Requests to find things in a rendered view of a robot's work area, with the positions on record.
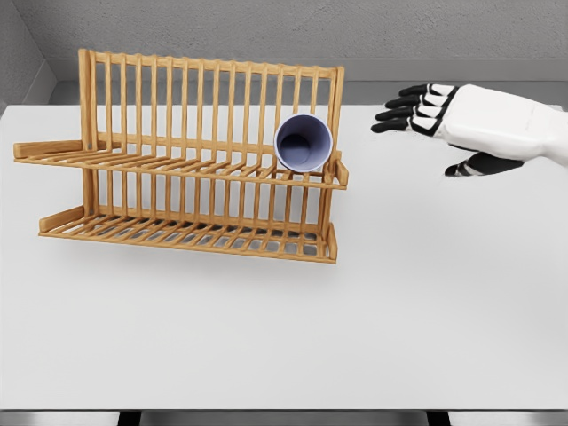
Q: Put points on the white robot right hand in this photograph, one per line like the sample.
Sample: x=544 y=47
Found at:
x=483 y=120

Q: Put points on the lavender blue cup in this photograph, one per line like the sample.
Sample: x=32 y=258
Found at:
x=303 y=143

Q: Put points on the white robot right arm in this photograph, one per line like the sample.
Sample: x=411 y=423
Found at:
x=559 y=135

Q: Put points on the wooden two-tier dish rack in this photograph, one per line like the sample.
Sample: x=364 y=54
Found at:
x=191 y=160

